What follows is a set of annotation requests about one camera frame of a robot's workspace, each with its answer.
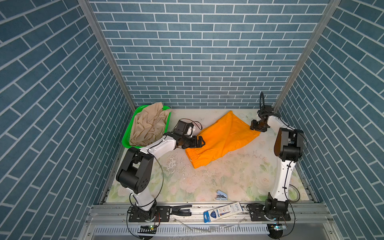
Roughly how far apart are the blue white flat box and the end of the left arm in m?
0.34

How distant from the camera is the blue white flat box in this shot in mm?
734

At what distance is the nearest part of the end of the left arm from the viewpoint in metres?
0.70
